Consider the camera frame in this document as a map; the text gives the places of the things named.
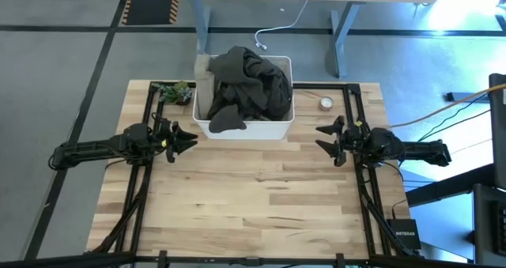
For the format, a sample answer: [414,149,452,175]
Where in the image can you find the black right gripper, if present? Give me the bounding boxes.
[315,115,372,168]

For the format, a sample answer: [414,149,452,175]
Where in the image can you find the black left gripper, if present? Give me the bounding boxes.
[151,116,199,164]

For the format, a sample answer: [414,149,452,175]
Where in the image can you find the beige trousers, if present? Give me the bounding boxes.
[193,53,222,121]

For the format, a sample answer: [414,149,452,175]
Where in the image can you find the dark grey garment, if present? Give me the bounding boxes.
[207,45,293,123]

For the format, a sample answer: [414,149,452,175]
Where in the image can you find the small potted plant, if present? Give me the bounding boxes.
[151,81,194,106]

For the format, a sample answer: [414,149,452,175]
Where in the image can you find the white plastic bin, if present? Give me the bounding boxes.
[192,54,296,142]

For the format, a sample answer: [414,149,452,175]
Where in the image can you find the black hazard-striped mat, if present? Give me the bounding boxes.
[121,0,180,25]

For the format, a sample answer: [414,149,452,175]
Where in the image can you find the black monitor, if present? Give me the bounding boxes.
[489,73,506,190]

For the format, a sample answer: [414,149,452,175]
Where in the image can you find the black side table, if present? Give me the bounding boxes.
[405,163,506,267]

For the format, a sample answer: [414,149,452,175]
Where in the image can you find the black aluminium frame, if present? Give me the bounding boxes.
[85,81,426,268]

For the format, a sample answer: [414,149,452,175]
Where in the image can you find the yellow cable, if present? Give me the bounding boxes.
[389,83,506,129]

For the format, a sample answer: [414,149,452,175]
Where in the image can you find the black cable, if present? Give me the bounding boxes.
[417,92,492,143]

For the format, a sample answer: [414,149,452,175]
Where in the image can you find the black Netgear network switch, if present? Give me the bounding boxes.
[386,218,422,251]

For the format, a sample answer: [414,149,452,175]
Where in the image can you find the white cable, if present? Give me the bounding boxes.
[255,0,309,51]

